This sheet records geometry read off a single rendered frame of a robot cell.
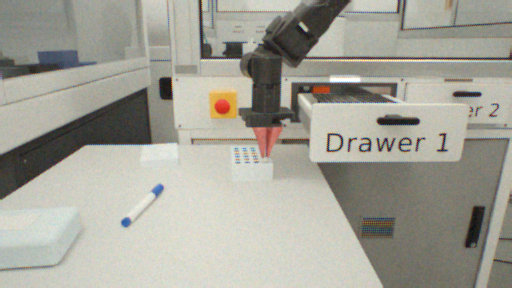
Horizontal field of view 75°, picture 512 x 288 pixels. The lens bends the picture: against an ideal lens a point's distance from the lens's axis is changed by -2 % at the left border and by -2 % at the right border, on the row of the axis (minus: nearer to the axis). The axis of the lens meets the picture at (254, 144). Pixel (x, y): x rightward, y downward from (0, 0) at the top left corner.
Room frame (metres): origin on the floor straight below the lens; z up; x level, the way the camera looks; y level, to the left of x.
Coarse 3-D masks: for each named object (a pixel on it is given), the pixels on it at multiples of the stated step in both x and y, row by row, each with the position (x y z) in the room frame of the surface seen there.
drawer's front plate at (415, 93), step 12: (408, 84) 0.93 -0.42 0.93; (420, 84) 0.92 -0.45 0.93; (432, 84) 0.92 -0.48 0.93; (444, 84) 0.92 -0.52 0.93; (456, 84) 0.92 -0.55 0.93; (468, 84) 0.92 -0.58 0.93; (480, 84) 0.92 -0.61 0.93; (492, 84) 0.92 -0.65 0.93; (504, 84) 0.92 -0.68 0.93; (408, 96) 0.92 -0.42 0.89; (420, 96) 0.92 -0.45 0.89; (432, 96) 0.92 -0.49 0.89; (444, 96) 0.92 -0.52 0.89; (480, 96) 0.92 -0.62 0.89; (492, 96) 0.92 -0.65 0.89; (504, 96) 0.92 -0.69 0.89; (480, 108) 0.92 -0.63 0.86; (492, 108) 0.92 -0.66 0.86; (504, 108) 0.92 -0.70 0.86; (468, 120) 0.92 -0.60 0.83; (480, 120) 0.92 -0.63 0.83; (492, 120) 0.92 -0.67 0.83; (504, 120) 0.92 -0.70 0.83
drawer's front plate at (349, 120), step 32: (320, 128) 0.60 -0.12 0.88; (352, 128) 0.61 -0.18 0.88; (384, 128) 0.61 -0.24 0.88; (416, 128) 0.61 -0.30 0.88; (448, 128) 0.61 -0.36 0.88; (320, 160) 0.60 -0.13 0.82; (352, 160) 0.61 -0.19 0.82; (384, 160) 0.61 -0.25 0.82; (416, 160) 0.61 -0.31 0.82; (448, 160) 0.61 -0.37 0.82
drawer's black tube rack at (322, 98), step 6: (318, 96) 0.87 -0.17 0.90; (324, 96) 0.87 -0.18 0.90; (330, 96) 0.87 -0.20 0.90; (336, 96) 0.87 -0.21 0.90; (342, 96) 0.88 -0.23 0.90; (348, 96) 0.88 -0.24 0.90; (354, 96) 0.88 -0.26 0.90; (360, 96) 0.88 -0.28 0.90; (366, 96) 0.88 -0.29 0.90; (372, 96) 0.88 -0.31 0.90; (378, 96) 0.88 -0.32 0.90; (318, 102) 0.90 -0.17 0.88; (324, 102) 0.79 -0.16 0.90; (330, 102) 0.79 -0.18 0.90; (336, 102) 0.79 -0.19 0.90; (342, 102) 0.79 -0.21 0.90; (348, 102) 0.79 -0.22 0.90; (354, 102) 0.79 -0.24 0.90; (360, 102) 0.79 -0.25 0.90; (366, 102) 0.79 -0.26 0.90; (372, 102) 0.79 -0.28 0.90; (378, 102) 0.79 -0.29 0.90; (384, 102) 0.79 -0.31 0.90; (390, 102) 0.79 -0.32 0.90; (396, 102) 0.79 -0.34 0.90
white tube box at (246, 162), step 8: (232, 152) 0.72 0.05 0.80; (240, 152) 0.72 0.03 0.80; (248, 152) 0.72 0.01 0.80; (256, 152) 0.72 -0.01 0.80; (232, 160) 0.67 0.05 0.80; (240, 160) 0.67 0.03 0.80; (248, 160) 0.67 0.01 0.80; (256, 160) 0.67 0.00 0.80; (232, 168) 0.64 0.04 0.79; (240, 168) 0.65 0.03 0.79; (248, 168) 0.65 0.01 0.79; (256, 168) 0.65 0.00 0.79; (264, 168) 0.65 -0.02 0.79; (272, 168) 0.65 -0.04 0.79; (232, 176) 0.64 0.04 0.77; (240, 176) 0.65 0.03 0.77; (248, 176) 0.65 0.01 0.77; (256, 176) 0.65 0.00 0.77; (264, 176) 0.65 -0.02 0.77
